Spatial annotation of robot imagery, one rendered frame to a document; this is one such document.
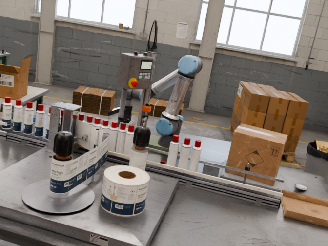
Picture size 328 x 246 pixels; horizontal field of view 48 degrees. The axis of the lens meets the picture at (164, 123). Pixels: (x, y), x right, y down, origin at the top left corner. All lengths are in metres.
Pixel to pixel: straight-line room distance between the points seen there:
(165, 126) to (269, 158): 0.66
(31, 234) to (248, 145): 1.32
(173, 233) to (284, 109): 4.06
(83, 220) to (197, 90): 6.15
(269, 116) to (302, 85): 2.50
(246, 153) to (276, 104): 3.20
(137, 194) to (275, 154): 0.99
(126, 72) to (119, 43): 5.52
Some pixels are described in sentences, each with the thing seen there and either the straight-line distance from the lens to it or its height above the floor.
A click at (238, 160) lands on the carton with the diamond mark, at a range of 2.31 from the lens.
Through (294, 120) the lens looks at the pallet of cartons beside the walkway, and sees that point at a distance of 5.56.
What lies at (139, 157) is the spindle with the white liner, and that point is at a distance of 1.81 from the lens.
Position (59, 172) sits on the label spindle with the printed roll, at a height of 1.02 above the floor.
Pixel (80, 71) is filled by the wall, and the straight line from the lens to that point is 7.84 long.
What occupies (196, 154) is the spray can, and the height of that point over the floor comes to 1.01.
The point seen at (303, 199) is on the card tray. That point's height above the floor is 0.84.
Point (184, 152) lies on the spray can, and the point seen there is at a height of 1.01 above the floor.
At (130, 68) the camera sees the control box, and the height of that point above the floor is 1.41.
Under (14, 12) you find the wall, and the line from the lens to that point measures 8.24.
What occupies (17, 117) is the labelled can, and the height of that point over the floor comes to 0.98.
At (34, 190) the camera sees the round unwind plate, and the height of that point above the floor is 0.89.
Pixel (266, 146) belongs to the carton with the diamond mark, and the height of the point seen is 1.08.
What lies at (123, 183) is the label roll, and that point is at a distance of 1.56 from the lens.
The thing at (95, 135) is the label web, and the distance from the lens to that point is 2.05.
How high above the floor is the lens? 1.70
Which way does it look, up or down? 16 degrees down
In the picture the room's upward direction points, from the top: 10 degrees clockwise
